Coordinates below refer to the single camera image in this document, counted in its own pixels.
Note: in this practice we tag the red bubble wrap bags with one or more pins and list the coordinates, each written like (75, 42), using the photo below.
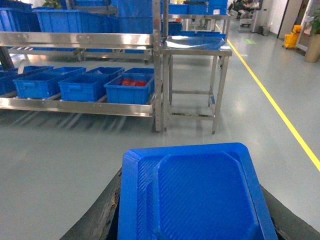
(133, 83)

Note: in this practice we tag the green potted plant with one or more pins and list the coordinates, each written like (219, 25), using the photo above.
(315, 25)

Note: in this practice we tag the yellow mop bucket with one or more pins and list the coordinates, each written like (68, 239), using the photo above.
(290, 40)

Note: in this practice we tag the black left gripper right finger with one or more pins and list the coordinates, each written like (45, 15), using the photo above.
(288, 226)

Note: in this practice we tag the blue bin with red bags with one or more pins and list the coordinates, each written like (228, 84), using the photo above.
(118, 94)

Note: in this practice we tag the blue bottle-shaped plastic part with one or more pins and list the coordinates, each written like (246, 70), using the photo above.
(192, 192)

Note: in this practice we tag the blue bin front left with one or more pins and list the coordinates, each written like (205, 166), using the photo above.
(38, 86)

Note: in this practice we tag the blue bin behind red bags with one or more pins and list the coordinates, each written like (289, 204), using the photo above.
(140, 70)

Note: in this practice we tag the stainless steel side table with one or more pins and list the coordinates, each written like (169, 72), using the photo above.
(194, 72)

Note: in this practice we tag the blue bin with clear bag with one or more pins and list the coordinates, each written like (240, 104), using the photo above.
(111, 71)

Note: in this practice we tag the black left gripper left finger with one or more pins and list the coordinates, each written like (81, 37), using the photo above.
(100, 222)

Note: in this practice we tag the stainless steel flow rack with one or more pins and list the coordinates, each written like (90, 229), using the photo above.
(59, 48)

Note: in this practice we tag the empty blue bin front middle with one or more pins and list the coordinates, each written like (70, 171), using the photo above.
(83, 87)

